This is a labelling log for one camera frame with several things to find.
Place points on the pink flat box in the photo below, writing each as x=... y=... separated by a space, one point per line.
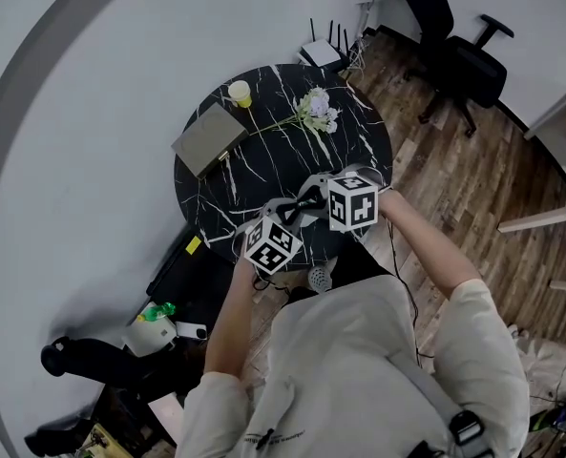
x=168 y=418

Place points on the white square box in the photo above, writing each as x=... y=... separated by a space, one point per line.
x=149 y=337

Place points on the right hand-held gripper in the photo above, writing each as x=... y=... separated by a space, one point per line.
x=354 y=203

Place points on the person's white shirt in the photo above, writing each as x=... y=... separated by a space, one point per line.
x=349 y=375

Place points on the artificial flower bunch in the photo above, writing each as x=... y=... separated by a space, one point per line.
x=318 y=110

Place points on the yellow paper cup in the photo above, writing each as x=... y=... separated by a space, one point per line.
x=239 y=93

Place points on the round black marble table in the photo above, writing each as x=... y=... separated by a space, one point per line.
x=273 y=160

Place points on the person's right forearm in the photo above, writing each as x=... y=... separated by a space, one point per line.
x=430 y=241

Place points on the small wooden table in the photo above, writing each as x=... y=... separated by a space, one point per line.
x=101 y=442

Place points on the green plastic bottle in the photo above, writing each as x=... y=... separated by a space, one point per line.
x=156 y=312

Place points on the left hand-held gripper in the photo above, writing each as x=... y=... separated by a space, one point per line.
x=273 y=246

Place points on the person's black trousers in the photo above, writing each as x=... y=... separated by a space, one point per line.
x=354 y=267

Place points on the black clip microphone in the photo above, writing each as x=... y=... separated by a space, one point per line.
x=265 y=439

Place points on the white router with black antennas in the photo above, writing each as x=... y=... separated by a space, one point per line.
x=318 y=53

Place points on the black harness buckle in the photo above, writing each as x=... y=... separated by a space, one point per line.
x=466 y=427

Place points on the grey flat box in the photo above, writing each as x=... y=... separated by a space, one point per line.
x=208 y=139

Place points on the person's left forearm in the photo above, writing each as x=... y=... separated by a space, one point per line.
x=227 y=322

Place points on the black cabinet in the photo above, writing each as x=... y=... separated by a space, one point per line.
x=187 y=279

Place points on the person's grey clog shoe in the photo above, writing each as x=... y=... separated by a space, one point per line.
x=320 y=278

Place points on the small white device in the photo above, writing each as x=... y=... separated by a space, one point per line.
x=191 y=330

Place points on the black office chair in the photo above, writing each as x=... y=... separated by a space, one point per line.
x=473 y=69
x=111 y=360

